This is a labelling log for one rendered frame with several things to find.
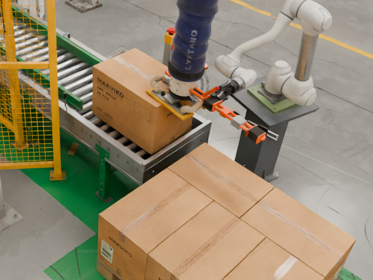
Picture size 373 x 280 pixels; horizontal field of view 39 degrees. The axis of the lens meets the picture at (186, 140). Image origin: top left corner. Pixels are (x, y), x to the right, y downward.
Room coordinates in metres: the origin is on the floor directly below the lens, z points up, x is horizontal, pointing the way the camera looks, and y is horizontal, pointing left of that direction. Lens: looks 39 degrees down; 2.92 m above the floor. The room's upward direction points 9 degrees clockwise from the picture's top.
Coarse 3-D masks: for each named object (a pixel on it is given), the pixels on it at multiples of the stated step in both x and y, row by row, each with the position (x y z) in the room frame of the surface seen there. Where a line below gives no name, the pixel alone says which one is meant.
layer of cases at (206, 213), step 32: (192, 160) 2.70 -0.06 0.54; (224, 160) 2.75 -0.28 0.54; (160, 192) 2.35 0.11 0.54; (192, 192) 2.39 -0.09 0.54; (224, 192) 2.44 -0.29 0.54; (256, 192) 2.49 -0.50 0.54; (128, 224) 2.05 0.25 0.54; (160, 224) 2.09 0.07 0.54; (192, 224) 2.13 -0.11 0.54; (224, 224) 2.17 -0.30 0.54; (256, 224) 2.21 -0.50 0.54; (288, 224) 2.25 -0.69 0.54; (320, 224) 2.29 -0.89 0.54; (128, 256) 1.95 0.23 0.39; (160, 256) 1.86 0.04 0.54; (192, 256) 1.90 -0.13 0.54; (224, 256) 1.93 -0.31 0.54; (256, 256) 1.97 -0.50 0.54; (288, 256) 2.01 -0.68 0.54; (320, 256) 2.04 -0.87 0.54
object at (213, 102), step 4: (208, 96) 2.66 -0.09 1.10; (212, 96) 2.68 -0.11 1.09; (216, 96) 2.68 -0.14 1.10; (204, 100) 2.62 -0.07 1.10; (208, 100) 2.63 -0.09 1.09; (212, 100) 2.64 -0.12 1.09; (216, 100) 2.65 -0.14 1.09; (220, 100) 2.66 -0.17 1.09; (204, 104) 2.62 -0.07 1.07; (208, 104) 2.60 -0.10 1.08; (212, 104) 2.59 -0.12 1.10; (216, 104) 2.61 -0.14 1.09; (208, 108) 2.59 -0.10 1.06; (212, 108) 2.59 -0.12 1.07
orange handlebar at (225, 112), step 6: (168, 72) 2.86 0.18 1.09; (192, 90) 2.72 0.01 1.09; (198, 90) 2.73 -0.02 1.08; (198, 96) 2.68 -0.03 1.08; (216, 108) 2.58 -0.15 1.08; (222, 108) 2.60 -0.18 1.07; (228, 108) 2.59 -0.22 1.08; (222, 114) 2.55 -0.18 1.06; (228, 114) 2.54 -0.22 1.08; (234, 114) 2.55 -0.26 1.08; (240, 126) 2.46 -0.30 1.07; (246, 126) 2.48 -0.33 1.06; (252, 126) 2.47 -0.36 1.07; (264, 138) 2.38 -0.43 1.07
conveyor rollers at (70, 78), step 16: (16, 32) 3.97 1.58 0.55; (32, 32) 4.01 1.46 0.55; (16, 48) 3.74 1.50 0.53; (32, 48) 3.77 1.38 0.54; (64, 64) 3.60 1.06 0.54; (80, 64) 3.63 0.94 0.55; (32, 80) 3.34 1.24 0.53; (64, 80) 3.38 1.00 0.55; (80, 80) 3.41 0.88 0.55; (80, 112) 3.04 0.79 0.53
